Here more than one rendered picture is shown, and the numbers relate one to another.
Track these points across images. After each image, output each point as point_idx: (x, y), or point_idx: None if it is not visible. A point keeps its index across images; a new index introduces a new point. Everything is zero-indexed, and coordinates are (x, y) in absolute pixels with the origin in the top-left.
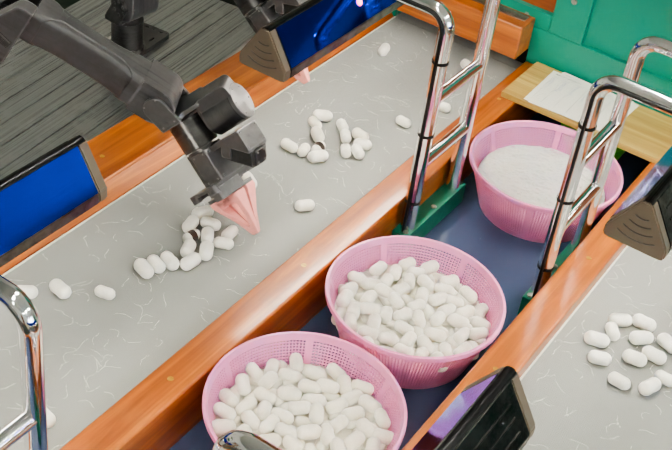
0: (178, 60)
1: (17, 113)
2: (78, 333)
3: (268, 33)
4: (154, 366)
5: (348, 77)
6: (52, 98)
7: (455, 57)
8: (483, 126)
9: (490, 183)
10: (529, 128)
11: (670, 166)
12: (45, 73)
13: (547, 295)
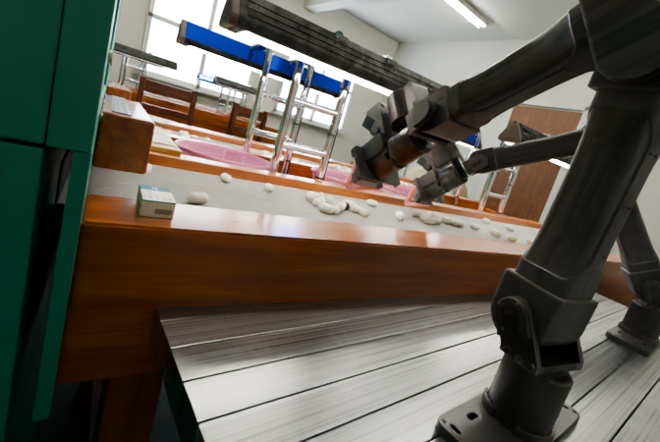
0: (420, 367)
1: (609, 376)
2: (481, 228)
3: None
4: (450, 215)
5: (266, 211)
6: (581, 379)
7: (128, 176)
8: (227, 163)
9: (269, 164)
10: (193, 155)
11: (323, 75)
12: (626, 427)
13: (296, 162)
